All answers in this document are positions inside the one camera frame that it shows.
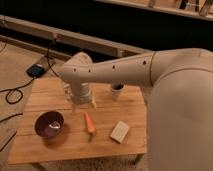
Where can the dark purple ceramic bowl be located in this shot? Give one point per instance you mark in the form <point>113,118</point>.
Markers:
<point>49,124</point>

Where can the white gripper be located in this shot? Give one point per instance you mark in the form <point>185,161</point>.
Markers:
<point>80,94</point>

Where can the orange pepper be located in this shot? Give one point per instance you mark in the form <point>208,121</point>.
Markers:
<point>90,125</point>

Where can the white cup with dark contents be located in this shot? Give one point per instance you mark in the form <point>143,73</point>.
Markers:
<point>116,91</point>

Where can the white rectangular block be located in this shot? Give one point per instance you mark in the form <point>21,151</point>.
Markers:
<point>120,131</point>

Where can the long white baseboard rail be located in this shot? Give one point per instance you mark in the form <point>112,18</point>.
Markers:
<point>71,38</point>

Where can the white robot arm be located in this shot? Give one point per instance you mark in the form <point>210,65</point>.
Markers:
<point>180,105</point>

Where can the black power adapter on floor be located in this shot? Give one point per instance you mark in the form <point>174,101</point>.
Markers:
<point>35,71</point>

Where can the wooden table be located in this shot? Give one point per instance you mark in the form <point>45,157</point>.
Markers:
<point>74,141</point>

